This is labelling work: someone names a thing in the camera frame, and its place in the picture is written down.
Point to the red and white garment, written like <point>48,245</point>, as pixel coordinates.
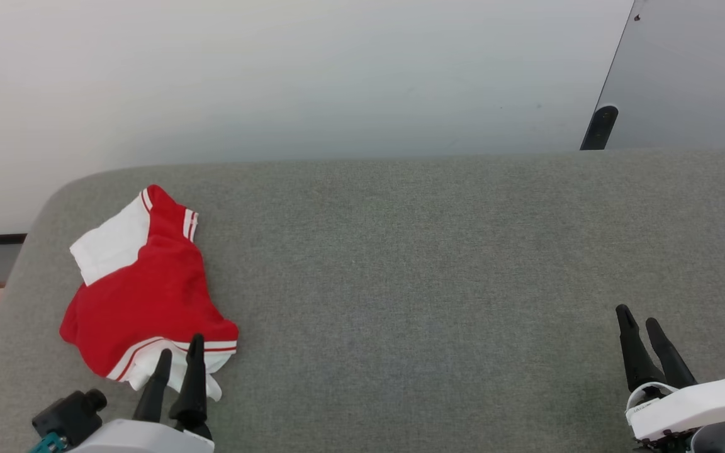
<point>142,296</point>

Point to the grey flat panel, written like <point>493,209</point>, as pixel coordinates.
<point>690,69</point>

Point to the teal left camera connector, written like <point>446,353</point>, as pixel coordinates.
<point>48,444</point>

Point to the black slanted bar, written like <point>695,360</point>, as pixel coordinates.
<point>600,128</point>

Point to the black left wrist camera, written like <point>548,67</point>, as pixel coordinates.
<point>70,415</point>

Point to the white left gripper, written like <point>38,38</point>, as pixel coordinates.
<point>142,439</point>

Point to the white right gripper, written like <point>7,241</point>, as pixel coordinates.
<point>690,406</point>

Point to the grey fabric sofa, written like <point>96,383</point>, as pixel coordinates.
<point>400,283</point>

